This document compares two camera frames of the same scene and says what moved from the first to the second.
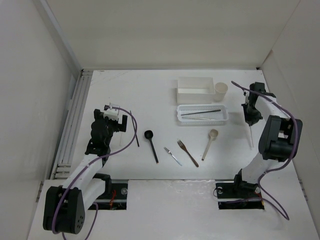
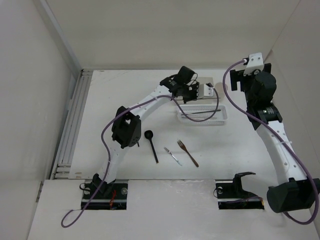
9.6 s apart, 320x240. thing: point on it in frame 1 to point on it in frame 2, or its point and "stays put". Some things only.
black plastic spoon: x=149 y=134 stays put
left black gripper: x=118 y=127 to x=195 y=87
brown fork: x=183 y=146 stays put
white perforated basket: x=202 y=115 stays put
